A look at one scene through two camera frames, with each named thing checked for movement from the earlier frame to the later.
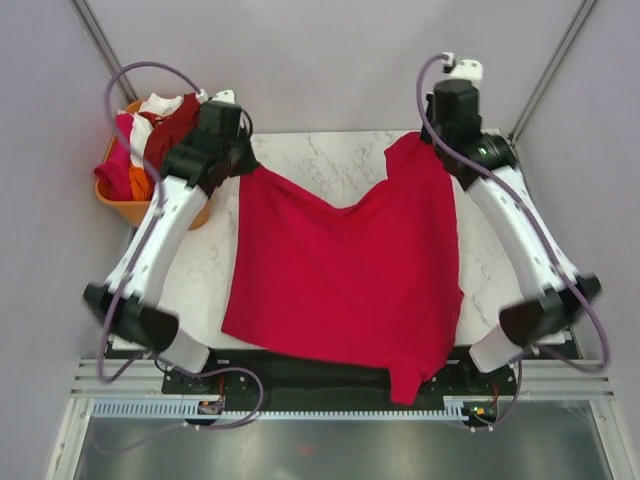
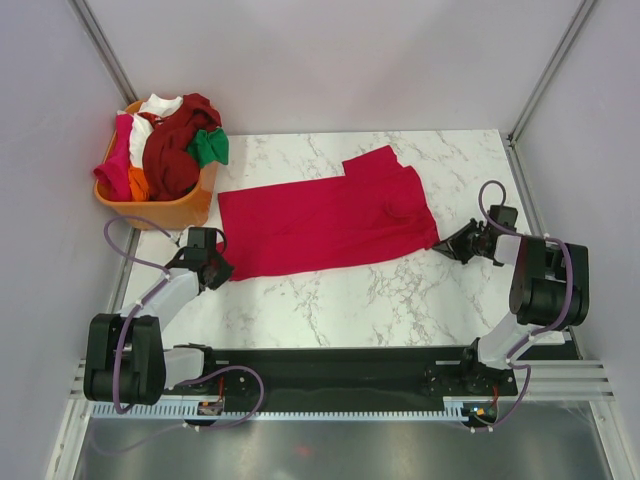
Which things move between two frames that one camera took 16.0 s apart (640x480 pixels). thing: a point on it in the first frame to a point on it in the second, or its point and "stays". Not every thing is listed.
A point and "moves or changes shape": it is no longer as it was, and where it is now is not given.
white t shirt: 142,126 stays
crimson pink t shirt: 373,283 moves or changes shape
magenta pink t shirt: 115,174 stays
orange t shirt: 140,185 stays
